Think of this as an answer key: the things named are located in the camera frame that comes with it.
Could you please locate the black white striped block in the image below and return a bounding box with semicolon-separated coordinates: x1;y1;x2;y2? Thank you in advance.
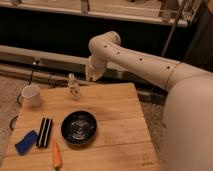
36;118;52;148

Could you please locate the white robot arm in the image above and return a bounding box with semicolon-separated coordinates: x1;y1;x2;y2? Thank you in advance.
86;31;213;171

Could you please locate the orange carrot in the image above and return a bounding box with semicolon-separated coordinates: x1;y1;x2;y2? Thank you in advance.
52;140;62;169

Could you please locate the clear glass bottle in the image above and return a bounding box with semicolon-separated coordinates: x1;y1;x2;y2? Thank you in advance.
68;73;81;100

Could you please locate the wooden shelf frame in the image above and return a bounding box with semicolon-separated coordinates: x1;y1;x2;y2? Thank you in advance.
0;0;201;27

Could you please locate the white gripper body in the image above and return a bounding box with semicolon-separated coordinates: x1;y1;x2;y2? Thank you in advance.
85;57;107;81

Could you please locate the metal pole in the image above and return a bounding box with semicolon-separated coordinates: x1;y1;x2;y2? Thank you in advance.
161;0;188;57

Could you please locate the white paper cup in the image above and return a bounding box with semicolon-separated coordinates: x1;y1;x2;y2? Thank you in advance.
21;84;42;107

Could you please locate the blue sponge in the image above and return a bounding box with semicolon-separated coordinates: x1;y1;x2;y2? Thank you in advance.
15;130;38;155

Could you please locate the black bowl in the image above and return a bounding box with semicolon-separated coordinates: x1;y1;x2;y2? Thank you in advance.
61;111;97;145

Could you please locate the black cable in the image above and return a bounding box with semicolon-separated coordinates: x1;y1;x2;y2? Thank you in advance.
9;59;39;132

